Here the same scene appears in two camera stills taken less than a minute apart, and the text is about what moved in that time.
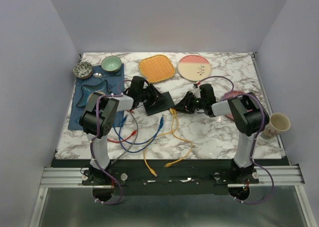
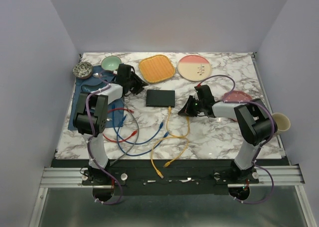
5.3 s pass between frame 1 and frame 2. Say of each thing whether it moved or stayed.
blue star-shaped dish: stayed
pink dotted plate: stayed
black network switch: moved
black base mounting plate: stayed
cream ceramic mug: stayed
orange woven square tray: stayed
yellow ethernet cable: moved
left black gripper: moved
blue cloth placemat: stayed
